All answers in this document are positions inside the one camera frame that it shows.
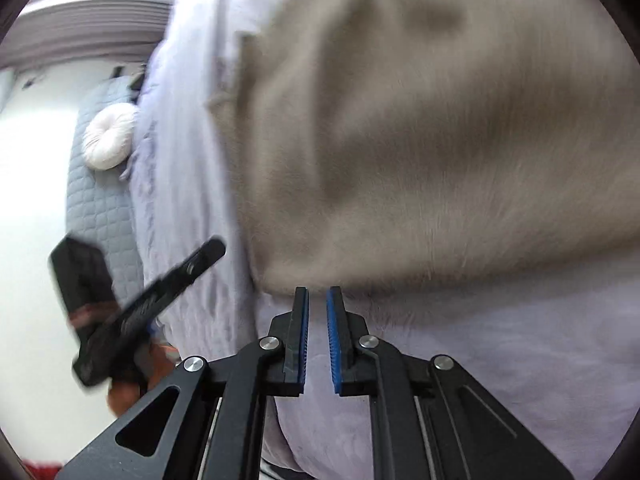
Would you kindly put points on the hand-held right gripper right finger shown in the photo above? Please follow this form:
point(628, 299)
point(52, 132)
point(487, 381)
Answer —
point(333, 345)

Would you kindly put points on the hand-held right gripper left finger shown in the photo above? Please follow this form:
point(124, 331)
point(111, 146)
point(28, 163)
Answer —
point(302, 340)

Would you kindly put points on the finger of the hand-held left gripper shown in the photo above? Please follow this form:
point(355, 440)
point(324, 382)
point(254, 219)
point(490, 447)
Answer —
point(192, 267)

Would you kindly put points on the tan knit sweater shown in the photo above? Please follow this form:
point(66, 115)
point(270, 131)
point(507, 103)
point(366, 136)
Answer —
point(425, 135)

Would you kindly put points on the person's left hand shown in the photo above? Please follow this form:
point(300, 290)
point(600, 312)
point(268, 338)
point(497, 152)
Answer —
point(127, 395)

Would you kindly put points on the grey quilted mat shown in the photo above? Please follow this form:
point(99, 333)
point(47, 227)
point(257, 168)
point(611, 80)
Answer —
point(100, 210)

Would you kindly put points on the lavender embossed blanket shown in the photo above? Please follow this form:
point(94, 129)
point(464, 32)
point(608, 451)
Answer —
point(475, 350)

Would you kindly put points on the white round cushion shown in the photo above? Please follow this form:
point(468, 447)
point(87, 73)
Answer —
point(109, 137)

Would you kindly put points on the dark cloth pile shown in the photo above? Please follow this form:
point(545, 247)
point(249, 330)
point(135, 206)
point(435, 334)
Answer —
point(131, 80)

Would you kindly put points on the grey curtain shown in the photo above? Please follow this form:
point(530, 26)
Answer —
point(85, 25)

